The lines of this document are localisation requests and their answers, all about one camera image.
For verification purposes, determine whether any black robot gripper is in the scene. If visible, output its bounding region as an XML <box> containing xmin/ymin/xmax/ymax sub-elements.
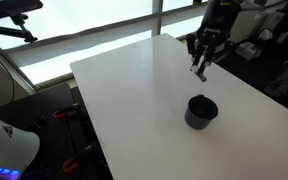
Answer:
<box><xmin>186</xmin><ymin>20</ymin><xmax>232</xmax><ymax>74</ymax></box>

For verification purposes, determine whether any red marker with white cap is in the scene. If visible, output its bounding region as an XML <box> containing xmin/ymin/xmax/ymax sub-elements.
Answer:
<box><xmin>190</xmin><ymin>65</ymin><xmax>207</xmax><ymax>82</ymax></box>

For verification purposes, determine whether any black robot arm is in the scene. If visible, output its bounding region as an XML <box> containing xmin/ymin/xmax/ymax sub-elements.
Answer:
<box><xmin>186</xmin><ymin>0</ymin><xmax>242</xmax><ymax>76</ymax></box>

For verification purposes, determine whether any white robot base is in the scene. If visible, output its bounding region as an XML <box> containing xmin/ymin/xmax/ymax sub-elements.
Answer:
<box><xmin>0</xmin><ymin>120</ymin><xmax>40</xmax><ymax>180</ymax></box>

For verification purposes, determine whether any dark blue cup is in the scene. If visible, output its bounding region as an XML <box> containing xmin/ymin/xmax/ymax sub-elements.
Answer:
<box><xmin>184</xmin><ymin>94</ymin><xmax>218</xmax><ymax>130</ymax></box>

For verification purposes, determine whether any white power adapter box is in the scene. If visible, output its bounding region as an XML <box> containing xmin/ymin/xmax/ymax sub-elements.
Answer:
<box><xmin>236</xmin><ymin>42</ymin><xmax>261</xmax><ymax>60</ymax></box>

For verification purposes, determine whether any orange handled clamp far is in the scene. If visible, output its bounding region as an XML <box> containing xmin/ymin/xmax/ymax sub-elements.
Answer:
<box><xmin>53</xmin><ymin>104</ymin><xmax>82</xmax><ymax>120</ymax></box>

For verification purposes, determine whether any orange handled clamp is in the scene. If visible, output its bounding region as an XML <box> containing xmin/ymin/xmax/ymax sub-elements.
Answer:
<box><xmin>53</xmin><ymin>104</ymin><xmax>82</xmax><ymax>120</ymax></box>
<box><xmin>62</xmin><ymin>142</ymin><xmax>97</xmax><ymax>174</ymax></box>

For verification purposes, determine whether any orange handled clamp near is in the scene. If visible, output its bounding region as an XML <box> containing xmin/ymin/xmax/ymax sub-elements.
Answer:
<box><xmin>62</xmin><ymin>142</ymin><xmax>97</xmax><ymax>174</ymax></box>

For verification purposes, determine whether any black hanging cable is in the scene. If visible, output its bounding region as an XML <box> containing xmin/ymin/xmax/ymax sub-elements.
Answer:
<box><xmin>0</xmin><ymin>19</ymin><xmax>16</xmax><ymax>104</ymax></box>

